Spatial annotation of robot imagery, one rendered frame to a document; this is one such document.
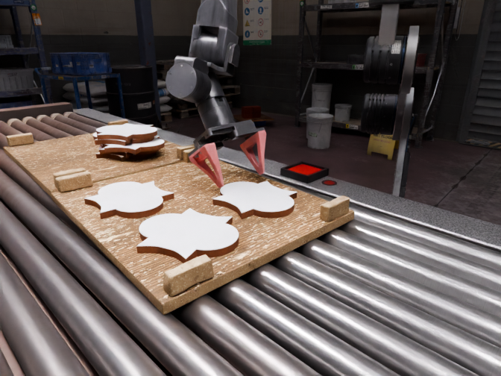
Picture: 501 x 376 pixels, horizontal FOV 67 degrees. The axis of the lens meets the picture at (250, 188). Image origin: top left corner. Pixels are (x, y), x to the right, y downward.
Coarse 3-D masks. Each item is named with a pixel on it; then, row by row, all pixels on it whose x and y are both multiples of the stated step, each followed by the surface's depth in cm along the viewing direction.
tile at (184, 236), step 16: (144, 224) 54; (160, 224) 54; (176, 224) 54; (192, 224) 54; (208, 224) 54; (224, 224) 54; (144, 240) 50; (160, 240) 50; (176, 240) 50; (192, 240) 50; (208, 240) 50; (224, 240) 50; (176, 256) 47; (192, 256) 47; (208, 256) 48
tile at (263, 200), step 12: (228, 192) 65; (240, 192) 65; (252, 192) 65; (264, 192) 65; (276, 192) 65; (288, 192) 65; (216, 204) 63; (228, 204) 61; (240, 204) 60; (252, 204) 60; (264, 204) 60; (276, 204) 60; (288, 204) 60; (240, 216) 59; (264, 216) 58; (276, 216) 58
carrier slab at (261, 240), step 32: (64, 192) 68; (96, 192) 68; (192, 192) 68; (96, 224) 57; (128, 224) 57; (256, 224) 57; (288, 224) 57; (320, 224) 57; (128, 256) 48; (160, 256) 48; (224, 256) 48; (256, 256) 48; (160, 288) 42; (192, 288) 42
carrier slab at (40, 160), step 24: (48, 144) 99; (72, 144) 99; (168, 144) 99; (24, 168) 83; (48, 168) 81; (72, 168) 81; (96, 168) 81; (120, 168) 81; (144, 168) 81; (48, 192) 70
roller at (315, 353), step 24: (0, 144) 110; (240, 288) 45; (240, 312) 43; (264, 312) 41; (288, 312) 41; (288, 336) 39; (312, 336) 37; (336, 336) 38; (312, 360) 36; (336, 360) 35; (360, 360) 35
